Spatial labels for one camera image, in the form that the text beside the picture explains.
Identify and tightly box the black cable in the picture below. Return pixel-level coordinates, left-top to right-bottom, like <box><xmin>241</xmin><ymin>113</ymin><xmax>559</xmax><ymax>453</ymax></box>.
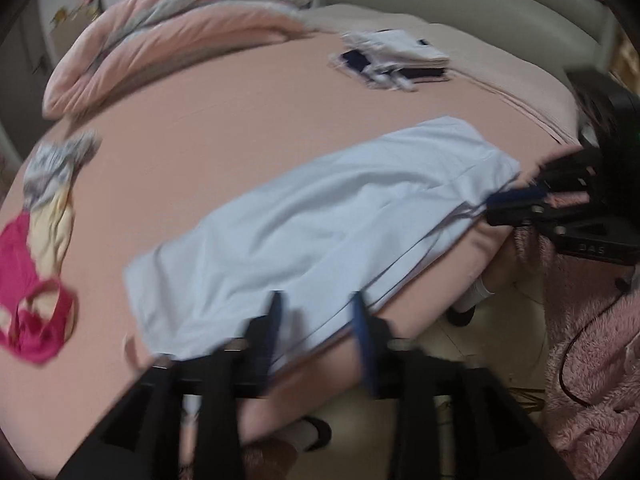
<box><xmin>556</xmin><ymin>274</ymin><xmax>634</xmax><ymax>409</ymax></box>

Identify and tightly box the folded white navy clothes stack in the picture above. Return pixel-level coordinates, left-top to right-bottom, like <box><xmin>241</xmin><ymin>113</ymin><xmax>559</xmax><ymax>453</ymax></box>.
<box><xmin>329</xmin><ymin>29</ymin><xmax>450</xmax><ymax>92</ymax></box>

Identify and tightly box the pink fluffy sleeve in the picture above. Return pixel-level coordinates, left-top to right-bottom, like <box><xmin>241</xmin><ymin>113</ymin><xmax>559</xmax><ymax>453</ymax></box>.
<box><xmin>514</xmin><ymin>229</ymin><xmax>639</xmax><ymax>479</ymax></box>

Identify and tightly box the light blue t-shirt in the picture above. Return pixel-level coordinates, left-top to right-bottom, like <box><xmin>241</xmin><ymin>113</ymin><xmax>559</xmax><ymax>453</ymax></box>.
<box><xmin>124</xmin><ymin>117</ymin><xmax>520</xmax><ymax>367</ymax></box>

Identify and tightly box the magenta pink garment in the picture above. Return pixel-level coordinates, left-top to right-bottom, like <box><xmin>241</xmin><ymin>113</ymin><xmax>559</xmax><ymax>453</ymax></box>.
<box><xmin>1</xmin><ymin>212</ymin><xmax>76</xmax><ymax>365</ymax></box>

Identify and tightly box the pink floral quilt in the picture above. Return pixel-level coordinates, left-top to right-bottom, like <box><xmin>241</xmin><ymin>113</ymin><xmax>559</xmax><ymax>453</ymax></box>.
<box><xmin>42</xmin><ymin>0</ymin><xmax>310</xmax><ymax>119</ymax></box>

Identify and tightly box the beige blanket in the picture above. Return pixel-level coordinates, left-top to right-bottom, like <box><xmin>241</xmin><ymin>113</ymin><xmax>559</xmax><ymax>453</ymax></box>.
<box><xmin>302</xmin><ymin>4</ymin><xmax>578</xmax><ymax>144</ymax></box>

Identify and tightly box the pale yellow garment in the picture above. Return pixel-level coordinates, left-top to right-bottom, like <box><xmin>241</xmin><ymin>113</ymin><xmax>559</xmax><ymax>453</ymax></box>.
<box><xmin>27</xmin><ymin>184</ymin><xmax>75</xmax><ymax>278</ymax></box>

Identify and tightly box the grey white patterned garment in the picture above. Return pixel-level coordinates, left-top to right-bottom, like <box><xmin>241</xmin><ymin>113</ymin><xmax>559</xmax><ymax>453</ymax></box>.
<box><xmin>23</xmin><ymin>131</ymin><xmax>101</xmax><ymax>211</ymax></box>

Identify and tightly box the pink bed sheet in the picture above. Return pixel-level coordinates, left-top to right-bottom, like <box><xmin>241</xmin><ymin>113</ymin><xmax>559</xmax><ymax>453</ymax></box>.
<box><xmin>1</xmin><ymin>35</ymin><xmax>559</xmax><ymax>477</ymax></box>

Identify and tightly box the black shoe white sock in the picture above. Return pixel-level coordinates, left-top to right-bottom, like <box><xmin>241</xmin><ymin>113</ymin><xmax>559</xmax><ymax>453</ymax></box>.
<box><xmin>445</xmin><ymin>278</ymin><xmax>494</xmax><ymax>327</ymax></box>

